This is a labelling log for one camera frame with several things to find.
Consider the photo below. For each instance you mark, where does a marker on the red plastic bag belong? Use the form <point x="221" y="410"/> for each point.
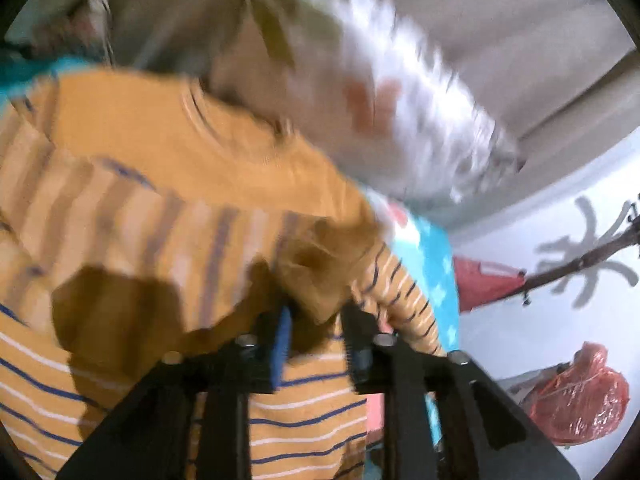
<point x="582" y="400"/>

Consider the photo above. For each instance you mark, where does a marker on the yellow striped shirt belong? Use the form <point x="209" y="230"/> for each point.
<point x="150" y="170"/>

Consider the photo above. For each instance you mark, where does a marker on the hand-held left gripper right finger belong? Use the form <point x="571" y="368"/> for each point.
<point x="361" y="360"/>

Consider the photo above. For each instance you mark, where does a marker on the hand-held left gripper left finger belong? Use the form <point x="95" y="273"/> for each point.
<point x="281" y="345"/>

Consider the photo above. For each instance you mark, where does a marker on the red cloth bag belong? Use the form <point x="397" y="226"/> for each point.
<point x="482" y="285"/>

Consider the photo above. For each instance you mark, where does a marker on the white floral pillow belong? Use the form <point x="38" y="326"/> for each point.
<point x="400" y="110"/>

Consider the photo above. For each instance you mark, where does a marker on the beige fabric backrest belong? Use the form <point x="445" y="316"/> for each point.
<point x="525" y="35"/>

